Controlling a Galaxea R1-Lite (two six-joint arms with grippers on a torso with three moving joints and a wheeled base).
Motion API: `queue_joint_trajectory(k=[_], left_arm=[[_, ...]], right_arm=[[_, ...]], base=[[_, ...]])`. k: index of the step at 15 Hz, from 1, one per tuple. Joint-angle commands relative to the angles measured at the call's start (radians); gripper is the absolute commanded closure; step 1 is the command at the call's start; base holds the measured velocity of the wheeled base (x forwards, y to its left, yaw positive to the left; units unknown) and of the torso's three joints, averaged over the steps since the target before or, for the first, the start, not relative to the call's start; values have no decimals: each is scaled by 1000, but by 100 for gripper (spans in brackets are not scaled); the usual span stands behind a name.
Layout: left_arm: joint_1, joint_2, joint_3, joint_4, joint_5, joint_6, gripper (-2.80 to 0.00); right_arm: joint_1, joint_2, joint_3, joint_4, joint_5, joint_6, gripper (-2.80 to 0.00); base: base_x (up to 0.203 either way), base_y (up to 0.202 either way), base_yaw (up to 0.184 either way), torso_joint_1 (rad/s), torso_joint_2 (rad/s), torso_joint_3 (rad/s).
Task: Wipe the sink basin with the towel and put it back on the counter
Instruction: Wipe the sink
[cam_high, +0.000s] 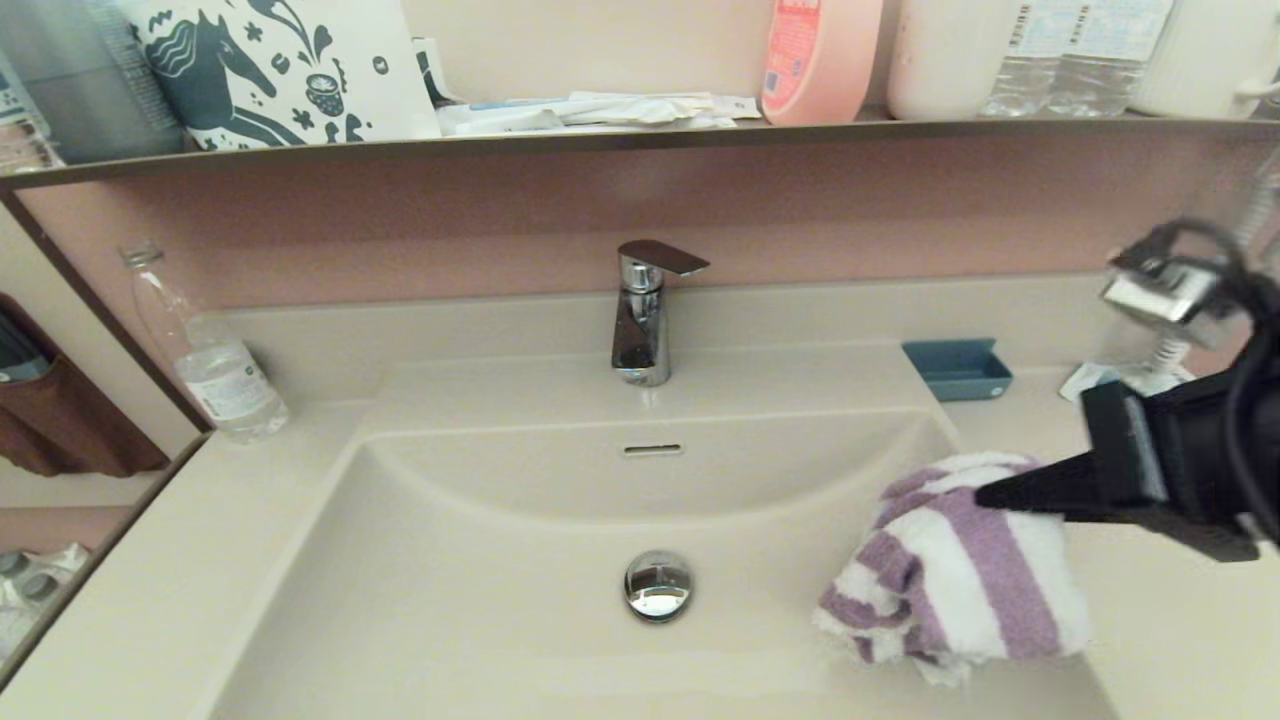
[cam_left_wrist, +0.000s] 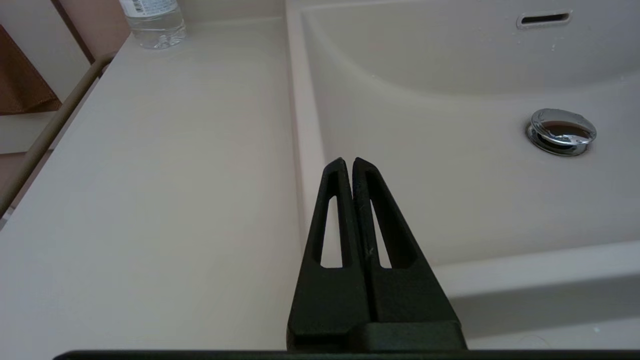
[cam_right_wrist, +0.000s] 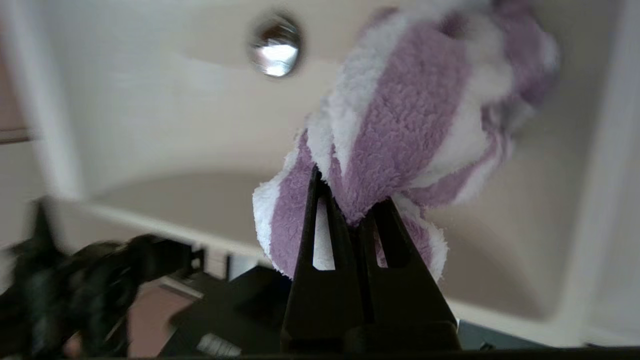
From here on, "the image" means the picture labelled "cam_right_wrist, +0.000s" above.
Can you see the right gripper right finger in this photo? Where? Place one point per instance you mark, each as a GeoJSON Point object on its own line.
{"type": "Point", "coordinates": [410, 295]}

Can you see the purple white striped towel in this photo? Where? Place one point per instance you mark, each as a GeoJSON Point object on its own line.
{"type": "Point", "coordinates": [400, 125]}

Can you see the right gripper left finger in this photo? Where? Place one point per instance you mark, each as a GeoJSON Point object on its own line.
{"type": "Point", "coordinates": [320, 305]}

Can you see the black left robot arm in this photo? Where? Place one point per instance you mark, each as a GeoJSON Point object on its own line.
{"type": "Point", "coordinates": [100, 280]}

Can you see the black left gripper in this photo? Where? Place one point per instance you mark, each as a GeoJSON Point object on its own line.
{"type": "Point", "coordinates": [40, 265]}

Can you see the beige wash basin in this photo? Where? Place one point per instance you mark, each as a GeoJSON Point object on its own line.
{"type": "Point", "coordinates": [150, 125]}

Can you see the black robot torso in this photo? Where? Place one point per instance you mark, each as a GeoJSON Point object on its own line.
{"type": "Point", "coordinates": [250, 310]}

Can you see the chrome drain stopper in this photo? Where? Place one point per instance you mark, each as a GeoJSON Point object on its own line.
{"type": "Point", "coordinates": [276, 45]}

